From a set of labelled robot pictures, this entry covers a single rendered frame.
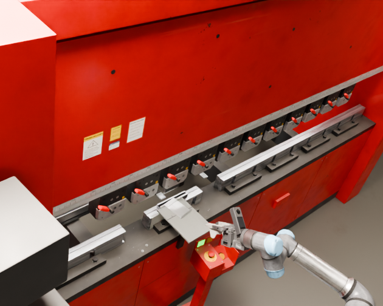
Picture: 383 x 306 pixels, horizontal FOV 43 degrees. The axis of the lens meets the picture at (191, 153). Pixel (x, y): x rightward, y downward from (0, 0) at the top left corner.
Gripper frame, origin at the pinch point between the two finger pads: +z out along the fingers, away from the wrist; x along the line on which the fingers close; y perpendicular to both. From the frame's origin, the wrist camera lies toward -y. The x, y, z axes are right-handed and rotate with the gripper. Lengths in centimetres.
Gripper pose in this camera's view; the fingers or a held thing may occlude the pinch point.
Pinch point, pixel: (213, 223)
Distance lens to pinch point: 214.3
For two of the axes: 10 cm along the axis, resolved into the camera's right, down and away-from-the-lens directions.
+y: -0.7, 9.9, 0.7
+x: 7.2, 0.0, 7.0
